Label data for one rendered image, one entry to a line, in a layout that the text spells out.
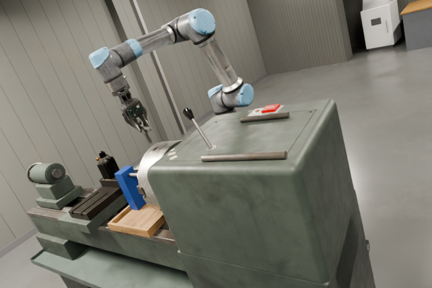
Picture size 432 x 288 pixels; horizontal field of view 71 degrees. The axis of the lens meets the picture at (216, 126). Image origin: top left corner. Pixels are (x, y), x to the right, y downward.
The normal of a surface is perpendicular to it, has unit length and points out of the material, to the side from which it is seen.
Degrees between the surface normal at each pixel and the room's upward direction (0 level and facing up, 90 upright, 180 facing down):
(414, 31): 90
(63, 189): 90
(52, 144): 90
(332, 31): 90
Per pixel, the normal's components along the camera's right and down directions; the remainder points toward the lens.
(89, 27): 0.75, -0.04
